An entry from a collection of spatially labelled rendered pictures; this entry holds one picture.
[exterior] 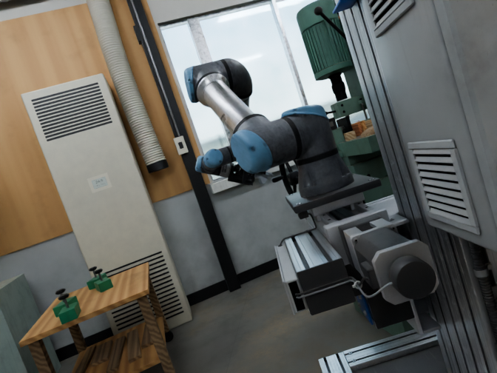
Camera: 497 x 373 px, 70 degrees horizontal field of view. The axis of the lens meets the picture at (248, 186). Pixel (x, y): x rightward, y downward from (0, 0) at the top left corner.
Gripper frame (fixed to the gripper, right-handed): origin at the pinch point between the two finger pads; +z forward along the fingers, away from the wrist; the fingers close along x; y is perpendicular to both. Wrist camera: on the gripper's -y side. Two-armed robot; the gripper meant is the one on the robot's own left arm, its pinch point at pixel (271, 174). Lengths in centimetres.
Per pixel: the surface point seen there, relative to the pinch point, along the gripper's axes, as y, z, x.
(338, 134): -19.8, 18.2, 25.2
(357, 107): -36.5, 30.4, 14.1
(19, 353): 123, -108, -61
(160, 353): 95, -34, -14
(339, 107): -34.4, 21.8, 14.0
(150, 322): 80, -42, -14
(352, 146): -13.7, 19.7, 36.2
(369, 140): -15, 19, 48
